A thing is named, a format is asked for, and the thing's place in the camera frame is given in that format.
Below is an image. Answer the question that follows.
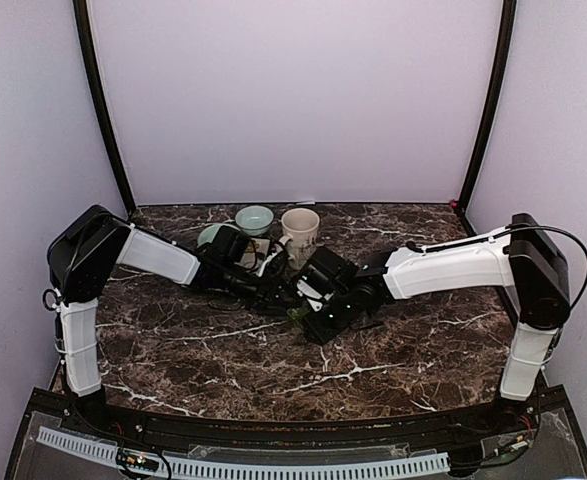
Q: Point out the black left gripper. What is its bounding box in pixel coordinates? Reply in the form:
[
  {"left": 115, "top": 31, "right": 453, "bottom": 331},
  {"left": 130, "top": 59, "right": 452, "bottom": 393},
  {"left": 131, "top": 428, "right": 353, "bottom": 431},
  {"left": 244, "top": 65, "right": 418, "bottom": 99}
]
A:
[{"left": 221, "top": 262, "right": 303, "bottom": 315}]

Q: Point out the green weekly pill organizer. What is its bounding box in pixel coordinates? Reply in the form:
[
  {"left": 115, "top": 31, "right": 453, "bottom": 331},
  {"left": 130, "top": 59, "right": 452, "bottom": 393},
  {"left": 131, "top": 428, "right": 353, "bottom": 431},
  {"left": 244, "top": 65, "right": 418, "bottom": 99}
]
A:
[{"left": 286, "top": 307, "right": 308, "bottom": 323}]

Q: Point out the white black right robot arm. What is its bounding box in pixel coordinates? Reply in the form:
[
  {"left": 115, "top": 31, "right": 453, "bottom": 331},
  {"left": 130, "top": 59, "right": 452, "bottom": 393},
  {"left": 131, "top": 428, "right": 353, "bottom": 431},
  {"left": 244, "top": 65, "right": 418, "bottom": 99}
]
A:
[{"left": 295, "top": 213, "right": 584, "bottom": 434}]

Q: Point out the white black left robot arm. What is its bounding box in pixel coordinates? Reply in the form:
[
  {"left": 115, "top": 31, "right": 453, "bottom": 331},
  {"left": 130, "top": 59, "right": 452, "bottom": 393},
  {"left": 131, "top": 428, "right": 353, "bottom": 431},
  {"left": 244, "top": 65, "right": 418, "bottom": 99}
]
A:
[{"left": 42, "top": 205, "right": 299, "bottom": 436}]

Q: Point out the floral square ceramic plate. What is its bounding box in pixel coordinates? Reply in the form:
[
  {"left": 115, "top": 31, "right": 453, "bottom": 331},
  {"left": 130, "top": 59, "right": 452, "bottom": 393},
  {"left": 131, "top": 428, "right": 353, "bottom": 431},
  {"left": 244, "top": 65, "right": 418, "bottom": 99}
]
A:
[{"left": 237, "top": 238, "right": 275, "bottom": 273}]

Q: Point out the beige printed ceramic mug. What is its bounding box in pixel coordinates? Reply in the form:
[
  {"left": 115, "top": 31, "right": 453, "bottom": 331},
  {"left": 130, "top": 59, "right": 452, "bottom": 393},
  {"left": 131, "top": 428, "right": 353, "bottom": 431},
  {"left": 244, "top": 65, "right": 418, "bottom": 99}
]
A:
[{"left": 279, "top": 208, "right": 320, "bottom": 270}]

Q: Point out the celadon ceramic bowl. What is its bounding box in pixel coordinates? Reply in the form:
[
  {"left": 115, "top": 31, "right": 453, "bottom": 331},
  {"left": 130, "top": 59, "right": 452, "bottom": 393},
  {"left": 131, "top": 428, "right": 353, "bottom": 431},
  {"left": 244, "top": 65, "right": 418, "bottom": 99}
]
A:
[
  {"left": 235, "top": 205, "right": 274, "bottom": 237},
  {"left": 197, "top": 224, "right": 222, "bottom": 247}
]

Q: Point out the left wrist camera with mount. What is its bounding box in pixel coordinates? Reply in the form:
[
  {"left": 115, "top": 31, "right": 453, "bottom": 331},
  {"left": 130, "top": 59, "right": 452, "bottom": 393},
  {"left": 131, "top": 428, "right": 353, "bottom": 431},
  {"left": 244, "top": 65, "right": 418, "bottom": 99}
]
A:
[{"left": 256, "top": 235, "right": 292, "bottom": 279}]

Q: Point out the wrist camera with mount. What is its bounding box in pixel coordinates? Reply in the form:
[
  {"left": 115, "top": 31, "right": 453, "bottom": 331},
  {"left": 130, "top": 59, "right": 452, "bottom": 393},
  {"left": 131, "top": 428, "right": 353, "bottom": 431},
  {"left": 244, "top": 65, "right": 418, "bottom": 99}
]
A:
[
  {"left": 256, "top": 235, "right": 292, "bottom": 279},
  {"left": 296, "top": 271, "right": 336, "bottom": 312}
]

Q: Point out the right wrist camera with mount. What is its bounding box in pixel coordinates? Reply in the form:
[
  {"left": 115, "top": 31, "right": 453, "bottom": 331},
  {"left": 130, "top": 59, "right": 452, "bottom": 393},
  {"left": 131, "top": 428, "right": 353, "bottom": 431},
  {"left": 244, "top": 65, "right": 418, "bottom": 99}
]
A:
[{"left": 296, "top": 271, "right": 336, "bottom": 312}]

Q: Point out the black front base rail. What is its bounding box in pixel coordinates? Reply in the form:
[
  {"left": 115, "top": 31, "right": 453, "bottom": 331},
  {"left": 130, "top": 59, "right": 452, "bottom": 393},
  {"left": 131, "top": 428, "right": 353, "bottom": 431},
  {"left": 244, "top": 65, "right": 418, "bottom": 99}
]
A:
[{"left": 27, "top": 389, "right": 564, "bottom": 454}]

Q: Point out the white slotted cable duct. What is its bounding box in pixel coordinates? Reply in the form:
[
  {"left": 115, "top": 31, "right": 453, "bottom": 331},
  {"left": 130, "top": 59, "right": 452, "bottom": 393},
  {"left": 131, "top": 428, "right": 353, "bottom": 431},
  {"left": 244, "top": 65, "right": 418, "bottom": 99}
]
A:
[{"left": 35, "top": 427, "right": 450, "bottom": 479}]

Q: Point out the black right frame post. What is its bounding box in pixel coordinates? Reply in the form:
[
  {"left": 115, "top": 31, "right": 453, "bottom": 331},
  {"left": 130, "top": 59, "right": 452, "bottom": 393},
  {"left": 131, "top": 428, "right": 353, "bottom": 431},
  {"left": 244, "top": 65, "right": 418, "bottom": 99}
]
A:
[{"left": 456, "top": 0, "right": 517, "bottom": 214}]

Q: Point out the black frame post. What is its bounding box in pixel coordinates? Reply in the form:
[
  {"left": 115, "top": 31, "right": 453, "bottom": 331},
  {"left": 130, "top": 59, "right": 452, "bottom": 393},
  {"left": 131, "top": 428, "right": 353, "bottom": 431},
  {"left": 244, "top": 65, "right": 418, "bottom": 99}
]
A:
[
  {"left": 72, "top": 0, "right": 137, "bottom": 216},
  {"left": 456, "top": 0, "right": 517, "bottom": 214}
]

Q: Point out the black left frame post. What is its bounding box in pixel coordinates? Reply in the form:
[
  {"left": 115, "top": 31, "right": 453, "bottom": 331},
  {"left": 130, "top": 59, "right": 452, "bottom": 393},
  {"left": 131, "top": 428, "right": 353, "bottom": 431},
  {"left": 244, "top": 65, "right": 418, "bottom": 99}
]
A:
[{"left": 72, "top": 0, "right": 137, "bottom": 216}]

